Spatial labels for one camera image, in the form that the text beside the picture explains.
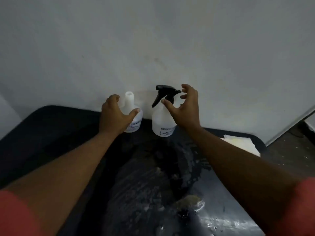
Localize person's right hand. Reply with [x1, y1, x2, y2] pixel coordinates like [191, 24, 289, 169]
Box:
[161, 84, 202, 132]

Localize person's left hand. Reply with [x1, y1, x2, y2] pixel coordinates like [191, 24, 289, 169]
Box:
[98, 94, 141, 136]

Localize white plastic spray bottle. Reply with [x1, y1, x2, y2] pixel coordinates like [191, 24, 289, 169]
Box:
[118, 91, 143, 133]
[151, 97, 178, 138]

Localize person's left forearm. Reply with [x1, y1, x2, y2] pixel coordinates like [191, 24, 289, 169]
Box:
[1, 131, 123, 236]

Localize person's right forearm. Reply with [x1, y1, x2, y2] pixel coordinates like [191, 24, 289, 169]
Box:
[183, 127, 305, 236]

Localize person's red left sleeve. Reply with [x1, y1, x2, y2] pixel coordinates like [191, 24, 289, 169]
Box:
[0, 190, 42, 236]

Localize person's red sleeve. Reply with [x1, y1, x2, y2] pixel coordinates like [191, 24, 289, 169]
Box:
[277, 177, 315, 236]
[0, 190, 42, 236]

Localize person's red right sleeve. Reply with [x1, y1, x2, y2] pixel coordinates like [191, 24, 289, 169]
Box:
[277, 177, 315, 236]

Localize stained cream paper wipe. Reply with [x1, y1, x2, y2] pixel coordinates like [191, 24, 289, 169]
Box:
[220, 135, 261, 158]

